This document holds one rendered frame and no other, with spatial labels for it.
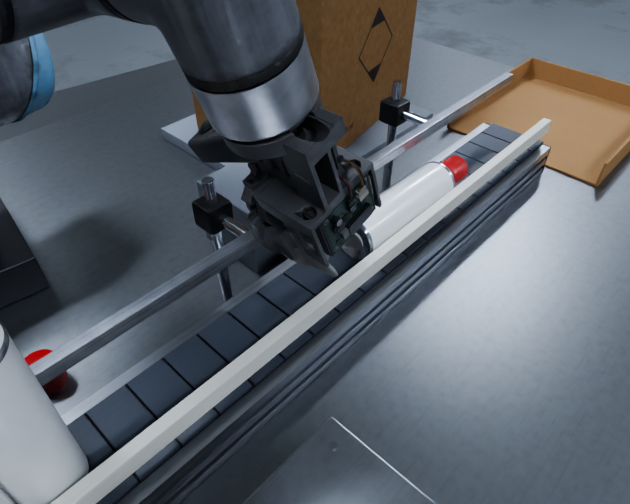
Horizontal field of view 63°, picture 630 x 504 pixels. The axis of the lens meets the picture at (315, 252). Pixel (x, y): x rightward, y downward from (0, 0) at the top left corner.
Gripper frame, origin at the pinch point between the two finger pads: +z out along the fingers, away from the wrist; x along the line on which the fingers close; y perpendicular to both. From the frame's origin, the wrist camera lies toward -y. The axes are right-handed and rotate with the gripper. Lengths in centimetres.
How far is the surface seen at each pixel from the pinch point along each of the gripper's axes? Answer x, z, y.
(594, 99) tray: 67, 34, 2
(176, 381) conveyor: -17.7, -1.7, -0.6
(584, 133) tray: 54, 29, 6
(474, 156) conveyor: 30.4, 15.8, -0.7
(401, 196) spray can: 12.3, 3.8, 1.2
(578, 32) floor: 317, 214, -93
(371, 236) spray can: 5.6, 2.5, 2.3
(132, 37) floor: 109, 138, -315
